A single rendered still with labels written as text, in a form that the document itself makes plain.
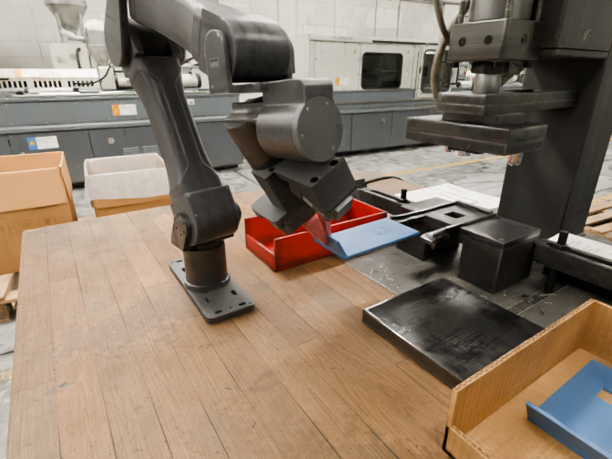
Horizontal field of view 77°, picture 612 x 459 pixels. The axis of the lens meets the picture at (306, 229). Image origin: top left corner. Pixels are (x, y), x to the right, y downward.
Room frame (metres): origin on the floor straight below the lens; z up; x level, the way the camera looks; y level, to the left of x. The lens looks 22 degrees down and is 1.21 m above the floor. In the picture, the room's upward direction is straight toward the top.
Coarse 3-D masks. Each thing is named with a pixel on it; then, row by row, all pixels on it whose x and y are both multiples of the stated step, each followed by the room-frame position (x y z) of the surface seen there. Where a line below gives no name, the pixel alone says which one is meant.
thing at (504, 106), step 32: (480, 64) 0.60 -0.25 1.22; (448, 96) 0.59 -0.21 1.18; (480, 96) 0.55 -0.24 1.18; (512, 96) 0.58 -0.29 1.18; (544, 96) 0.63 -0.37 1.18; (576, 96) 0.68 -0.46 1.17; (416, 128) 0.65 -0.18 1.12; (448, 128) 0.60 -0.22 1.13; (480, 128) 0.55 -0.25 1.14; (512, 128) 0.52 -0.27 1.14; (544, 128) 0.57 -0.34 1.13; (512, 160) 0.58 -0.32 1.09
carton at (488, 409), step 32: (576, 320) 0.35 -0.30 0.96; (608, 320) 0.36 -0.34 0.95; (512, 352) 0.29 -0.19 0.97; (544, 352) 0.32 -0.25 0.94; (576, 352) 0.36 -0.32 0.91; (608, 352) 0.35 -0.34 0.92; (480, 384) 0.26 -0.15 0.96; (512, 384) 0.29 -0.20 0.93; (544, 384) 0.31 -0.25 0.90; (448, 416) 0.24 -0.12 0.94; (480, 416) 0.26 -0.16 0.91; (512, 416) 0.27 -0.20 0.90; (448, 448) 0.24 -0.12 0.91; (480, 448) 0.22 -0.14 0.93; (512, 448) 0.24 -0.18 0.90; (544, 448) 0.24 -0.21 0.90
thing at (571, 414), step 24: (576, 384) 0.31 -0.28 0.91; (600, 384) 0.31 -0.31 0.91; (528, 408) 0.26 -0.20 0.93; (552, 408) 0.28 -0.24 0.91; (576, 408) 0.28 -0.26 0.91; (600, 408) 0.28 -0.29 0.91; (552, 432) 0.25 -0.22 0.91; (576, 432) 0.25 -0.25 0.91; (600, 432) 0.25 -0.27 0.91; (600, 456) 0.21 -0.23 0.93
